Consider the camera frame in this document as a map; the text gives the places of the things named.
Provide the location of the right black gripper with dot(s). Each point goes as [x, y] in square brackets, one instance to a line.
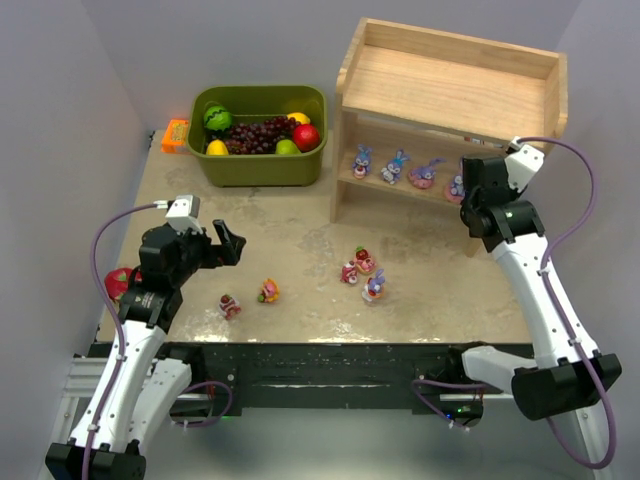
[473, 187]

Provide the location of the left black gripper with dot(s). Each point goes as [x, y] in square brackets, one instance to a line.
[211, 250]

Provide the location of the purple bunny pink donut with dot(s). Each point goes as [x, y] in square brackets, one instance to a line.
[423, 177]
[454, 192]

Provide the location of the purple bunny with bottle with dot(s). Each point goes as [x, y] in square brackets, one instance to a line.
[391, 172]

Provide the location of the purple bunny strawberry cake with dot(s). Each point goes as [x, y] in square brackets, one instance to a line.
[361, 166]

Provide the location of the purple bunny orange cup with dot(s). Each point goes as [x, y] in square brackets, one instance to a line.
[374, 288]

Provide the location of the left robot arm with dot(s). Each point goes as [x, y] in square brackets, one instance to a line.
[136, 390]

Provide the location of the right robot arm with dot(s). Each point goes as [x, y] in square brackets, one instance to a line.
[535, 300]

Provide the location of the red white box behind shelf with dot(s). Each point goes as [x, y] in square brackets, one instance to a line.
[485, 142]

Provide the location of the wooden two-tier shelf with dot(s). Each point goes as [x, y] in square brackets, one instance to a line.
[423, 90]

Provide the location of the red strawberry bear figure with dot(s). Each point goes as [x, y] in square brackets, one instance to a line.
[228, 307]

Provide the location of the pink bear yellow flower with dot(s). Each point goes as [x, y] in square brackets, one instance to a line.
[269, 291]

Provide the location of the yellow lemon toy front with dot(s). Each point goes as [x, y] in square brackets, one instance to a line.
[217, 147]

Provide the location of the yellow lemon toy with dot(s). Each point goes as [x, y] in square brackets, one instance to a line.
[217, 147]
[299, 117]

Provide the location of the purple grape bunch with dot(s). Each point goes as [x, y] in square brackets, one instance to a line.
[261, 137]

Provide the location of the green plastic basin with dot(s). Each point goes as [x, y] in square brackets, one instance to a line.
[252, 104]

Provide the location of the green pear toy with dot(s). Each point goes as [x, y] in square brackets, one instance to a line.
[286, 147]

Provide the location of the red strawberry toy at edge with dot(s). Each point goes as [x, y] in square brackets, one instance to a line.
[116, 283]

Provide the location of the orange snack box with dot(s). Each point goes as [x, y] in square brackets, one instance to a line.
[174, 138]

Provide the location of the pink bear with cake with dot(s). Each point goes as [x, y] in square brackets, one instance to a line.
[349, 273]

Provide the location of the green watermelon toy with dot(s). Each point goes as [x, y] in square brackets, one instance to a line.
[217, 118]

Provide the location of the red apple toy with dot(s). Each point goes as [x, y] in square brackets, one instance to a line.
[306, 137]

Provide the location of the pink bear strawberry donut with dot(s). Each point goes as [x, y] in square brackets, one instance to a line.
[364, 261]

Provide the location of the yellow lemon toy back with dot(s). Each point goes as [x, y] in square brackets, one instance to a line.
[299, 117]

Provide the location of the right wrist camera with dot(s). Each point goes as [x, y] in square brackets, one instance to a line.
[522, 162]

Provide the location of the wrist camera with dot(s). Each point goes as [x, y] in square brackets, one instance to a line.
[522, 162]
[182, 213]

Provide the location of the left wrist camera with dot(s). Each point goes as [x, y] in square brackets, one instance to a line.
[182, 213]

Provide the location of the black base frame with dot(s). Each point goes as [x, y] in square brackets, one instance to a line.
[352, 376]

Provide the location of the aluminium rail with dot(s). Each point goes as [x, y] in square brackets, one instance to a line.
[134, 386]

